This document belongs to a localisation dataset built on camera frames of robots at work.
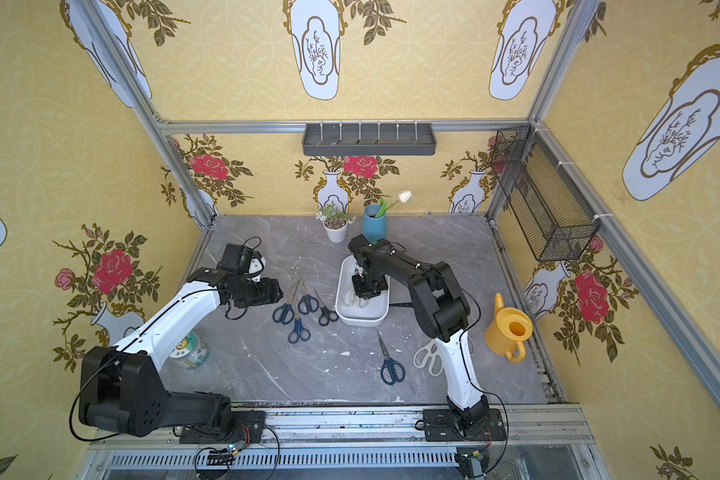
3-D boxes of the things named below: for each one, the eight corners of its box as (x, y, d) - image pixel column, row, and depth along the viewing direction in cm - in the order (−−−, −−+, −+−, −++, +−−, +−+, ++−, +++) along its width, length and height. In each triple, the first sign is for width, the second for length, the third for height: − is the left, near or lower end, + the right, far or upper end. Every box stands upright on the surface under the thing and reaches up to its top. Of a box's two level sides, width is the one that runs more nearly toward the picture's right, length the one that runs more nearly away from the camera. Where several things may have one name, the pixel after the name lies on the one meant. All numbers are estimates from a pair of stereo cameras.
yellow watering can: (474, 353, 88) (487, 336, 79) (488, 315, 96) (501, 295, 86) (508, 370, 85) (526, 355, 75) (519, 330, 93) (537, 311, 83)
